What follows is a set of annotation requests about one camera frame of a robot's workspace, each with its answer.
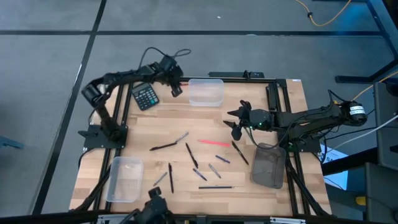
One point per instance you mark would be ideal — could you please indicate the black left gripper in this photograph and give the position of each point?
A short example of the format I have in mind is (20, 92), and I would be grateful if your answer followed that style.
(168, 68)

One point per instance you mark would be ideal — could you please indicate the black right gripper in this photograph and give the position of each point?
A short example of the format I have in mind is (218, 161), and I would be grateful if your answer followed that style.
(261, 119)

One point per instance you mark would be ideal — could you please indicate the red pencil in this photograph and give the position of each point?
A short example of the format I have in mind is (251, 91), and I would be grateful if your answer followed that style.
(214, 143)

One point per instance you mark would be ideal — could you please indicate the blue crayon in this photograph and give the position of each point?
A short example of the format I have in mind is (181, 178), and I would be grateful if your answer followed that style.
(199, 174)
(222, 159)

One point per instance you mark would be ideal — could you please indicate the grey crayon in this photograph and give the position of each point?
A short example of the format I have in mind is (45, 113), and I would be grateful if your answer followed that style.
(214, 171)
(182, 137)
(160, 179)

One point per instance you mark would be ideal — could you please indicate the black pencil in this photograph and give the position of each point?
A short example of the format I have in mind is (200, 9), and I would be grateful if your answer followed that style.
(216, 187)

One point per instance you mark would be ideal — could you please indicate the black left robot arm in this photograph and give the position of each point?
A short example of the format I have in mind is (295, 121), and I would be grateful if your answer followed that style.
(124, 76)

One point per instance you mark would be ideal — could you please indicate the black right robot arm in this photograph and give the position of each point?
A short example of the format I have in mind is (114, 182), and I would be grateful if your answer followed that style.
(311, 116)

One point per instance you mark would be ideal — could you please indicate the clear plastic bin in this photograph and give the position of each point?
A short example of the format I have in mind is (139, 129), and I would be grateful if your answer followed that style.
(125, 179)
(206, 92)

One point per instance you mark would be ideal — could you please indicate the black calculator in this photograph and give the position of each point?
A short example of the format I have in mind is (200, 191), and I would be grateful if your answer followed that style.
(145, 96)

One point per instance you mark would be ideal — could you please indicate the black bar device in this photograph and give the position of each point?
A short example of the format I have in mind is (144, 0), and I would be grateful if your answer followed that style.
(230, 74)

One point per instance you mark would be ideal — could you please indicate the white paper sheet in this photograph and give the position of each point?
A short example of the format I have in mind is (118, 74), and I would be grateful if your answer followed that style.
(337, 154)

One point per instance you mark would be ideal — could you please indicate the black metal beam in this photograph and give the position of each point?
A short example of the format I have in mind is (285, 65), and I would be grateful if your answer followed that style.
(348, 161)

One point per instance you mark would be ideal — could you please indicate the black bulky device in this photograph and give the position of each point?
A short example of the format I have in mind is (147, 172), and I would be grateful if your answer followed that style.
(154, 207)

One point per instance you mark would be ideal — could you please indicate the small yellow object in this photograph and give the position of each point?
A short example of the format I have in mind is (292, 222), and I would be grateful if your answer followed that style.
(361, 201)

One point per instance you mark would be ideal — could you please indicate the grey cabinet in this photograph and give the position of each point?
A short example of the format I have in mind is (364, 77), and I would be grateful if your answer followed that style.
(387, 124)

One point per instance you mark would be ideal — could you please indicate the grey box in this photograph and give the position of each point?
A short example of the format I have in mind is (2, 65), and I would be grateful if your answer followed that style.
(379, 193)

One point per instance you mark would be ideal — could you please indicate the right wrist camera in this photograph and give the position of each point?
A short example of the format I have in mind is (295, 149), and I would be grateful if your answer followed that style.
(236, 133)

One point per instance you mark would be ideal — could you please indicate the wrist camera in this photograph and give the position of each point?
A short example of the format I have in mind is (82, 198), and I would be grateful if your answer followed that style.
(176, 91)
(236, 133)

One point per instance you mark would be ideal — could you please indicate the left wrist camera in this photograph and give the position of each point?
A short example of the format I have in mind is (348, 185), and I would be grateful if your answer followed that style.
(176, 91)

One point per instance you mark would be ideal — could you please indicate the black aluminium table frame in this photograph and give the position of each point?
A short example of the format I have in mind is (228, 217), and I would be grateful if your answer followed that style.
(248, 80)

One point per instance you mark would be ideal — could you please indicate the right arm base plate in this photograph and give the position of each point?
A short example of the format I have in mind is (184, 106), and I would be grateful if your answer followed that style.
(312, 146)

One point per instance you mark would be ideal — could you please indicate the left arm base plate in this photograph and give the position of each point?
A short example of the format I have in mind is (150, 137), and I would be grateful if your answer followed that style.
(93, 138)

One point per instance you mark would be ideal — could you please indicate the silver bracket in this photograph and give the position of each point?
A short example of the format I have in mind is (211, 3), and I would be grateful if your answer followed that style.
(287, 220)
(115, 219)

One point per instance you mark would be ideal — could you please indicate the black stand leg frame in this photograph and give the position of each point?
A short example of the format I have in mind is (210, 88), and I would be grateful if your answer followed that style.
(381, 18)

